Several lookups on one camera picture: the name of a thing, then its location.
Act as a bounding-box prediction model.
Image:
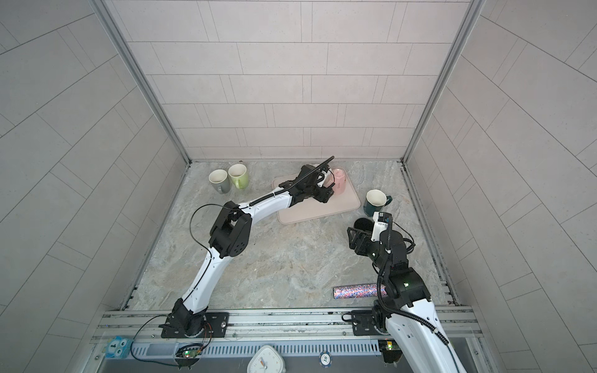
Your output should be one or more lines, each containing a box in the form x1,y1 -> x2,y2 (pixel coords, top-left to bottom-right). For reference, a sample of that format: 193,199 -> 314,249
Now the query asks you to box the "pink mug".
333,168 -> 347,195

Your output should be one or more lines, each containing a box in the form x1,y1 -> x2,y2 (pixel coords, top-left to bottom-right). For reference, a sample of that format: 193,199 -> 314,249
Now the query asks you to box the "dark green mug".
363,189 -> 393,217

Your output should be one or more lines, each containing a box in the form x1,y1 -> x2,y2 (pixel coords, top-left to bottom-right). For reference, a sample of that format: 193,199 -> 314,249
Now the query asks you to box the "light green mug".
228,163 -> 249,190

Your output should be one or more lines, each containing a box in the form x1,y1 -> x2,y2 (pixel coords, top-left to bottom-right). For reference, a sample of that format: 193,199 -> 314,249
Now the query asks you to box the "grey mug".
208,169 -> 232,194

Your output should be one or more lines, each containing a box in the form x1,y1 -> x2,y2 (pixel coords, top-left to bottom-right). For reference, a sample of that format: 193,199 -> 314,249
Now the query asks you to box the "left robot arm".
160,156 -> 334,338

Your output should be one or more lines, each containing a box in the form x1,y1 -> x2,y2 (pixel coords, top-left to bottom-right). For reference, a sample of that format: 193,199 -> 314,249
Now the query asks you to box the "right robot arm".
347,225 -> 466,372

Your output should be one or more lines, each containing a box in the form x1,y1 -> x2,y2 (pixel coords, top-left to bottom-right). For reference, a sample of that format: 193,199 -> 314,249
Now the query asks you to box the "pink plastic tray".
278,167 -> 362,225

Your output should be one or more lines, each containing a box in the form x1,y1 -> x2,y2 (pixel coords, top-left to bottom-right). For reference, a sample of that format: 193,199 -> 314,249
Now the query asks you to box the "glittery cylindrical bottle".
333,283 -> 378,299

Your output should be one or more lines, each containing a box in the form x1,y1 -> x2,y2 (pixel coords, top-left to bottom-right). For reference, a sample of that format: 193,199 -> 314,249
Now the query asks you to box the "right circuit board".
378,340 -> 403,364

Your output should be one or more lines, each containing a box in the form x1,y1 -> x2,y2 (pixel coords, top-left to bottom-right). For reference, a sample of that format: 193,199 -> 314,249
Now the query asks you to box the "circuit board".
175,343 -> 205,368
378,340 -> 403,364

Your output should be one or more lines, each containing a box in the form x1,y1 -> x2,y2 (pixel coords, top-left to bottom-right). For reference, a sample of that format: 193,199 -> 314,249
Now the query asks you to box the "round blue badge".
319,351 -> 332,368

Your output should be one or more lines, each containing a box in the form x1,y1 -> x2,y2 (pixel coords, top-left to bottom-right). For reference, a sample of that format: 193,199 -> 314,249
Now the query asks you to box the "white kitchen timer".
247,345 -> 286,373

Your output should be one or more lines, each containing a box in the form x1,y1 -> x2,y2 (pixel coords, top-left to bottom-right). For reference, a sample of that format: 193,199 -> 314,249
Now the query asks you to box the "left circuit board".
175,343 -> 205,368

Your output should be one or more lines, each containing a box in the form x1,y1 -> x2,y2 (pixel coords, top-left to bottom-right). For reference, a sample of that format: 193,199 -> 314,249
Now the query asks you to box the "blue owl sticker box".
105,336 -> 132,359

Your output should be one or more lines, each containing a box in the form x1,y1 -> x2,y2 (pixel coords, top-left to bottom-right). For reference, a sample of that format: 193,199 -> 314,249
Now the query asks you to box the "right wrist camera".
371,211 -> 393,242

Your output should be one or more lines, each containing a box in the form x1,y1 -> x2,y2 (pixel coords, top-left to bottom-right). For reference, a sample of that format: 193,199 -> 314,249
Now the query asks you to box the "left corrugated cable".
253,155 -> 336,206

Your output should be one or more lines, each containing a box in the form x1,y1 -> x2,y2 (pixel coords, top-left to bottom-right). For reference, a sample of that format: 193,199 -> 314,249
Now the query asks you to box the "corrugated cable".
253,155 -> 336,206
375,223 -> 451,346

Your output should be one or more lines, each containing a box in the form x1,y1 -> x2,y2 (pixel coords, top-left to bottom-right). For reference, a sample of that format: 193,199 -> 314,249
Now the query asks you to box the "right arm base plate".
341,309 -> 390,337

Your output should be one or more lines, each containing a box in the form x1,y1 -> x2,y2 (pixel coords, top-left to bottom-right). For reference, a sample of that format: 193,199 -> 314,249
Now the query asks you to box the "aluminium mounting rail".
92,305 -> 484,343

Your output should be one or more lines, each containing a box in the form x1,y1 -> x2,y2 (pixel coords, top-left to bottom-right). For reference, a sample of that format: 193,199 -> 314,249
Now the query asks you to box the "right corrugated cable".
375,223 -> 451,346

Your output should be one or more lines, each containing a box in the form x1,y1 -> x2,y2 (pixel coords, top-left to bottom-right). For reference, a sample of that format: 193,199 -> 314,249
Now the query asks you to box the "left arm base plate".
159,312 -> 230,339

